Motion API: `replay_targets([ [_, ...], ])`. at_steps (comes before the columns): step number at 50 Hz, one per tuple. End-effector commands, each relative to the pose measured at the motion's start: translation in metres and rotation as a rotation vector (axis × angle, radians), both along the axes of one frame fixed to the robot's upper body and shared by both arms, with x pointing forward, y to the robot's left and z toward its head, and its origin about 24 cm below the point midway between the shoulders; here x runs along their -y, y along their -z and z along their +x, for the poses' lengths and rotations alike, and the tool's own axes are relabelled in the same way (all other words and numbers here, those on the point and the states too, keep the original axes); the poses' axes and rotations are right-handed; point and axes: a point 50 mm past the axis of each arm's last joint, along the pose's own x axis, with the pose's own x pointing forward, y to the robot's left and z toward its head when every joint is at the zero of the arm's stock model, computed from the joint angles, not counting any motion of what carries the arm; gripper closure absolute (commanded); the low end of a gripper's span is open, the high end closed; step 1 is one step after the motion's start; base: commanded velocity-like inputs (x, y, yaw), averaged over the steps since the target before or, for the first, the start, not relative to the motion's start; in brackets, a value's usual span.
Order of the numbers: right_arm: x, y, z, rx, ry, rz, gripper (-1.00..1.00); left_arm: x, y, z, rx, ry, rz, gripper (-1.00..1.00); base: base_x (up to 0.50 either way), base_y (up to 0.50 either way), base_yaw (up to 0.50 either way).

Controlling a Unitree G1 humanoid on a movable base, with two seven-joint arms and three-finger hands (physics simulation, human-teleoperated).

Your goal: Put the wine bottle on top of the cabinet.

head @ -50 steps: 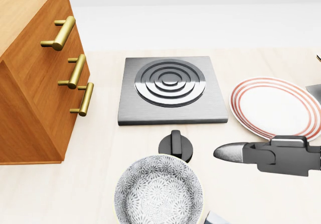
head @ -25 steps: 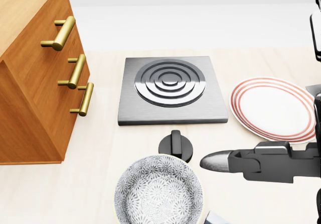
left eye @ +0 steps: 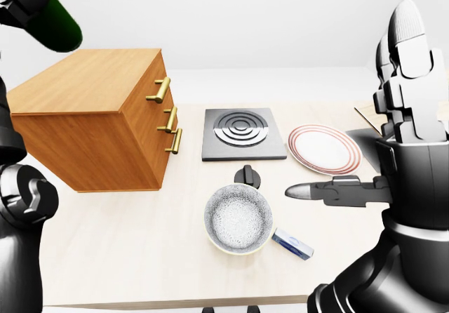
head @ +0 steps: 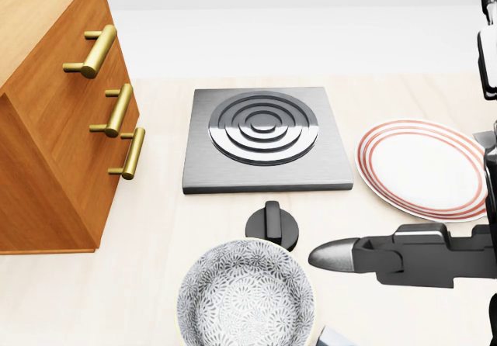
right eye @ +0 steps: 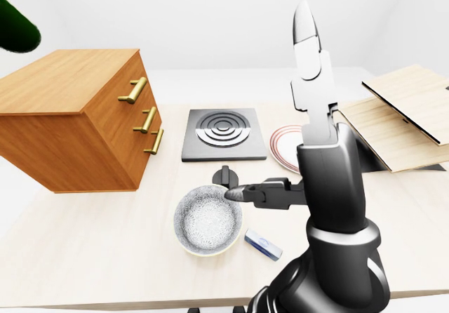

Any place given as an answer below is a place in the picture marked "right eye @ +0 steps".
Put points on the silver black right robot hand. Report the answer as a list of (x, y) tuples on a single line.
[(329, 183)]

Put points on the small dark shape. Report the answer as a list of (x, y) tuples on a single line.
[(193, 310), (239, 309)]

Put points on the wooden cabinet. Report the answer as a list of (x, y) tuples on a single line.
[(59, 81)]

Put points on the wooden cabinet drawer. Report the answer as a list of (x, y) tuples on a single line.
[(131, 141), (138, 167), (115, 81)]

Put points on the round black stove knob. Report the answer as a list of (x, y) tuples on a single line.
[(225, 177)]

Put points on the flat dark stove plate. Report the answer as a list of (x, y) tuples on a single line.
[(196, 151)]

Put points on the pale wooden board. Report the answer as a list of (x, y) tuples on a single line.
[(389, 141), (410, 92)]

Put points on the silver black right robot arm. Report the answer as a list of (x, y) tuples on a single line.
[(336, 278)]

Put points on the white plate with red rings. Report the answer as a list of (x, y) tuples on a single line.
[(284, 151)]

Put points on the dark green wine bottle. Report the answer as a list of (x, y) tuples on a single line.
[(17, 28)]

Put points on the grey patterned bowl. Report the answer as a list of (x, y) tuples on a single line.
[(207, 221)]

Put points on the small white blue box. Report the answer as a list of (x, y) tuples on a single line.
[(263, 244)]

